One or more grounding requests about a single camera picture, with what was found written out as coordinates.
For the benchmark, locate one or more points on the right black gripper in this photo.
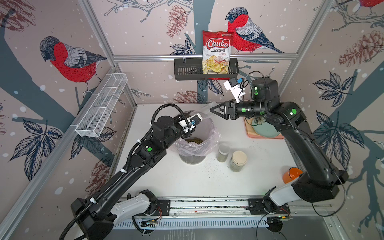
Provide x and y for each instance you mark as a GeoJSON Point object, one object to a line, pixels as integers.
{"type": "Point", "coordinates": [231, 109]}

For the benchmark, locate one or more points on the tall clear bean jar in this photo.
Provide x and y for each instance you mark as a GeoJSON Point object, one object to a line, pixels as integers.
{"type": "Point", "coordinates": [204, 111]}

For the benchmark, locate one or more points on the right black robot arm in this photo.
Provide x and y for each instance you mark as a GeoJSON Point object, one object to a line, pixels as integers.
{"type": "Point", "coordinates": [321, 180]}

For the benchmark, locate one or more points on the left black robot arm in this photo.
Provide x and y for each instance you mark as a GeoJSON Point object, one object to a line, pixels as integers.
{"type": "Point", "coordinates": [97, 214]}

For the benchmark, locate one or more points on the mung beans in bin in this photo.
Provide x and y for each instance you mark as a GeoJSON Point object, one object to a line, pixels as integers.
{"type": "Point", "coordinates": [194, 140]}

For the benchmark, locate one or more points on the short clear bean jar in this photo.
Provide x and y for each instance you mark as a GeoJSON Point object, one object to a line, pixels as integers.
{"type": "Point", "coordinates": [223, 152]}

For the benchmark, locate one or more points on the teal plate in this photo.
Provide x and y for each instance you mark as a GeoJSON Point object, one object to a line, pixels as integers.
{"type": "Point", "coordinates": [264, 129]}

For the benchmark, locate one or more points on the beige lidded bean jar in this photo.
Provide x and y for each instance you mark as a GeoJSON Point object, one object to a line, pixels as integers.
{"type": "Point", "coordinates": [238, 161]}

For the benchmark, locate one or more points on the mesh waste bin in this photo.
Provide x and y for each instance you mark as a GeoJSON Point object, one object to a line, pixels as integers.
{"type": "Point", "coordinates": [195, 144]}

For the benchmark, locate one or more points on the red Chuba chips bag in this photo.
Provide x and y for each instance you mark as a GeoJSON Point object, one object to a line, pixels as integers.
{"type": "Point", "coordinates": [217, 48]}

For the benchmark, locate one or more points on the orange mug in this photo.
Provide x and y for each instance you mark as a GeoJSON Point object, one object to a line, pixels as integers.
{"type": "Point", "coordinates": [291, 174]}

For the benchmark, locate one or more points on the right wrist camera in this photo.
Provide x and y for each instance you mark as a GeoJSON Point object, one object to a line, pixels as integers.
{"type": "Point", "coordinates": [234, 86]}

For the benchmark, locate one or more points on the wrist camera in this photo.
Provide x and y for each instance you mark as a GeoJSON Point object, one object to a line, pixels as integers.
{"type": "Point", "coordinates": [234, 86]}
{"type": "Point", "coordinates": [189, 125]}

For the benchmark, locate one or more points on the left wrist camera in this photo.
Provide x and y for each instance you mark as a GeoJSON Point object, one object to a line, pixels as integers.
{"type": "Point", "coordinates": [189, 125]}

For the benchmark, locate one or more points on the black wall basket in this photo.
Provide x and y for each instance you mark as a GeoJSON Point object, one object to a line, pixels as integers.
{"type": "Point", "coordinates": [192, 70]}

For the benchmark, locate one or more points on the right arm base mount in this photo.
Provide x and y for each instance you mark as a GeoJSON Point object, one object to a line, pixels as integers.
{"type": "Point", "coordinates": [259, 206]}

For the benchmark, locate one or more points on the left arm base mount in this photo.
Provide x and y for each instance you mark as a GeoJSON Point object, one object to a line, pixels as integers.
{"type": "Point", "coordinates": [160, 208]}

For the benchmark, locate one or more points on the white wire mesh shelf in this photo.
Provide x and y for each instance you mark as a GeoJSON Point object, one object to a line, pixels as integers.
{"type": "Point", "coordinates": [98, 113]}

